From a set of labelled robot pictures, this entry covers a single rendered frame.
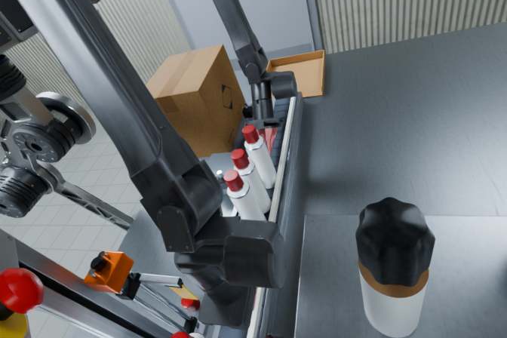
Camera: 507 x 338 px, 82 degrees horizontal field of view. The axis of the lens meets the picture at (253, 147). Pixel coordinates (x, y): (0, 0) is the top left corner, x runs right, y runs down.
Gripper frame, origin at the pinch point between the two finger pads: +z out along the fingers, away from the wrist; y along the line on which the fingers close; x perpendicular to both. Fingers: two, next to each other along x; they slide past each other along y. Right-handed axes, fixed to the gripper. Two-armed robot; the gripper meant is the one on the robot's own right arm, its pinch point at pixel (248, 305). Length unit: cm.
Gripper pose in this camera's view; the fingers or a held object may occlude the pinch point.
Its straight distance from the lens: 53.4
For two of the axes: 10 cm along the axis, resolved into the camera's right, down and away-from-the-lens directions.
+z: 3.1, 6.9, 6.5
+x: -9.4, 0.9, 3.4
